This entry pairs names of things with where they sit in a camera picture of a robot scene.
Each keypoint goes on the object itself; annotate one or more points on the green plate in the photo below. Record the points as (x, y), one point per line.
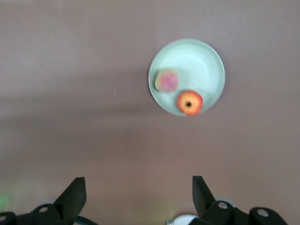
(199, 63)

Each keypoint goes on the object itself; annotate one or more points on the red pomegranate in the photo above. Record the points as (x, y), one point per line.
(189, 103)

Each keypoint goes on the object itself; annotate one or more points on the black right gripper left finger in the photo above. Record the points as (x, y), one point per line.
(70, 199)

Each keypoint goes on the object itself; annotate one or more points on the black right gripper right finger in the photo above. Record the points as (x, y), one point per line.
(204, 199)

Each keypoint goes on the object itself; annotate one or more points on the pink yellow peach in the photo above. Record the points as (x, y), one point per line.
(167, 80)

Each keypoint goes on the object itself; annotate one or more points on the brown table cloth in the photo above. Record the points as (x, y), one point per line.
(70, 93)

